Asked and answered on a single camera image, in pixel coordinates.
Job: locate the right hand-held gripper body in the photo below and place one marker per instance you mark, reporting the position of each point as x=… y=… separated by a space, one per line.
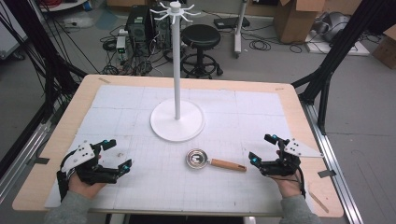
x=288 y=161

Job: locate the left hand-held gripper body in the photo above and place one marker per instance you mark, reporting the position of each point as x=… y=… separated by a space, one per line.
x=79 y=157

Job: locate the person's right hand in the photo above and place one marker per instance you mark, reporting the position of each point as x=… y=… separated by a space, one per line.
x=288 y=186

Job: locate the person's left hand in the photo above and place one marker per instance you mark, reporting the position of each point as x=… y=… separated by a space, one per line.
x=83 y=189

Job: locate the white grid mat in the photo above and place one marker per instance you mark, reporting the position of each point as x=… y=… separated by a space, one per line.
x=249 y=124

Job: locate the black tape strip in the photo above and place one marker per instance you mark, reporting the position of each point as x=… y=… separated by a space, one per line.
x=327 y=173
x=41 y=160

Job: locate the thin wooden stick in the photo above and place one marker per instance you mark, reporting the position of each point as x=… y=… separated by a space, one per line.
x=318 y=202

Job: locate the white hook stand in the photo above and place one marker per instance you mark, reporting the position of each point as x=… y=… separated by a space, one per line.
x=177 y=124

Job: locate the small white power box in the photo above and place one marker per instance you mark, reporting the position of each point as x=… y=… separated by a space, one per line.
x=121 y=44

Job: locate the white flat board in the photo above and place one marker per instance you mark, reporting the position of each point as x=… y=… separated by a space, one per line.
x=339 y=48

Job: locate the white floor stand pole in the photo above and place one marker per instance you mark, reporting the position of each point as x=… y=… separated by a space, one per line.
x=239 y=28

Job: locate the black computer tower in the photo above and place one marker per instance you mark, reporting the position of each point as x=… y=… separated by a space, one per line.
x=137 y=31

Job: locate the large cardboard box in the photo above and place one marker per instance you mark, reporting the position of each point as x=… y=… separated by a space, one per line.
x=295 y=21

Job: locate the black flat device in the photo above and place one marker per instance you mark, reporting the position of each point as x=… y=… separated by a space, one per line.
x=230 y=22

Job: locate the black round stool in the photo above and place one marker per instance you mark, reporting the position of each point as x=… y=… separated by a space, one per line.
x=200 y=35

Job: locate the grey rounded device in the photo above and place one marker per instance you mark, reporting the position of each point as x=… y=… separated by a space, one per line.
x=334 y=26

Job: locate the small cardboard box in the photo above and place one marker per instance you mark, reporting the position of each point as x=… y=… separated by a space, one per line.
x=386 y=49

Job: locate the aluminium rail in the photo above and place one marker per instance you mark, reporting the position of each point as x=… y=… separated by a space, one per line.
x=330 y=149
x=21 y=155

